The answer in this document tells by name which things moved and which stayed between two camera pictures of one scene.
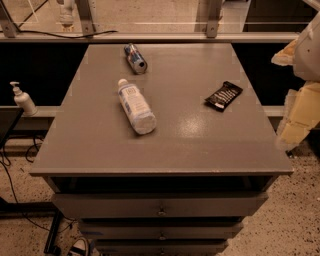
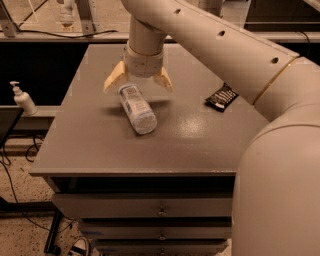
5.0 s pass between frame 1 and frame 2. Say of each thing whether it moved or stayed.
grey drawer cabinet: stayed
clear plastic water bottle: stayed
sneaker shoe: stayed
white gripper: moved
